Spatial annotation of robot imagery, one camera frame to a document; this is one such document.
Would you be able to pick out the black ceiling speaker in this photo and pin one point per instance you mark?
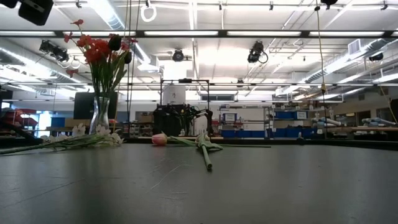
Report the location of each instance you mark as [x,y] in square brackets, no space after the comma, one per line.
[376,57]

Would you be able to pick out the red flower bunch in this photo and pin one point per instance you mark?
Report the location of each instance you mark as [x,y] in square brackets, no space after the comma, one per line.
[93,53]

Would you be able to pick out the silver ceiling air duct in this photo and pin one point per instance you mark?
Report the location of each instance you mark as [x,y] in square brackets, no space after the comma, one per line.
[342,59]

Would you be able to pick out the white flower bunch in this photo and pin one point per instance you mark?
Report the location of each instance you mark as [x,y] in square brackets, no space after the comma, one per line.
[77,140]

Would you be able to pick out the black ceiling camera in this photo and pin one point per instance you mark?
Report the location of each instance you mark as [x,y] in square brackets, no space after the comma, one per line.
[256,51]

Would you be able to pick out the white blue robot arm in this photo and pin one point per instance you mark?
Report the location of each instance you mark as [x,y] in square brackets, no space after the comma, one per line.
[377,121]
[326,121]

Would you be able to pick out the shelf rack with blue bins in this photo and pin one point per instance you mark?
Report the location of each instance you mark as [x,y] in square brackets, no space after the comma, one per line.
[258,133]

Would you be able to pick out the white cylinder tank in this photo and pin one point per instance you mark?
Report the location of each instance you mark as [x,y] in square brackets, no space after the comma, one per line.
[174,95]

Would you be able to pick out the black ceiling spotlight pair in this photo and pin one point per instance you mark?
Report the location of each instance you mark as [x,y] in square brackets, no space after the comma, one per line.
[54,51]

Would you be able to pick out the wooden workbench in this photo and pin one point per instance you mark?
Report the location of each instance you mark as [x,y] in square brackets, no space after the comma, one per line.
[373,128]

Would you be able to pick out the black round ceiling device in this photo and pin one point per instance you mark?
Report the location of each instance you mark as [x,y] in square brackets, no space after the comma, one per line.
[178,55]

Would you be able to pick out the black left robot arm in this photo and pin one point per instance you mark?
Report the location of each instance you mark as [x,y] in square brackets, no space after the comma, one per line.
[7,3]

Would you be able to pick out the red cart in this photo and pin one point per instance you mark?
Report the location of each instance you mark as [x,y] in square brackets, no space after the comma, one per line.
[18,116]

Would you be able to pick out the brown cardboard box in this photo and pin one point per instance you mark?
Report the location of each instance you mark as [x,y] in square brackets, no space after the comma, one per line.
[77,123]

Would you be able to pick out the black overhead frame beam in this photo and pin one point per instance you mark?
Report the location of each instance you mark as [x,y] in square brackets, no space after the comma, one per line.
[264,33]

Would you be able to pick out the clear glass vase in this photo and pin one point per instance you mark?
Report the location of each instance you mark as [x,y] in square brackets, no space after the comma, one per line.
[100,118]

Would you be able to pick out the black framed robot cell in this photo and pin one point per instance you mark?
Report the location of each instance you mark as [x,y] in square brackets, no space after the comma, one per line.
[174,121]

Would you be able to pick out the black monitor screen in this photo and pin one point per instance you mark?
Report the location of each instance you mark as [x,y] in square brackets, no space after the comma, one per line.
[84,105]

